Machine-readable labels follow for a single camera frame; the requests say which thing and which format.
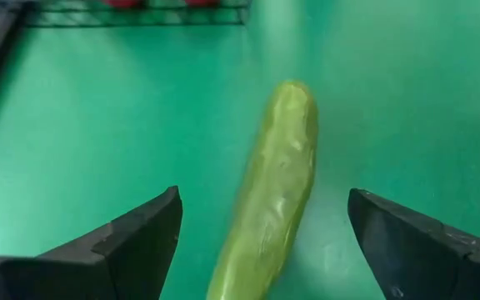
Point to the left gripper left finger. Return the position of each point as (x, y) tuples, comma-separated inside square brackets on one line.
[(98, 266)]

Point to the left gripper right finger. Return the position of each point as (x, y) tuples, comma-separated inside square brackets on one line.
[(431, 258)]

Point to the green cucumber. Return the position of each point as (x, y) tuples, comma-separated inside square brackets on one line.
[(273, 187)]

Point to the red plastic tomato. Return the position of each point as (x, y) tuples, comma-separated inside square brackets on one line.
[(121, 3), (201, 2)]

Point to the green table mat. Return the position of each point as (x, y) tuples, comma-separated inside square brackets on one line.
[(98, 125)]

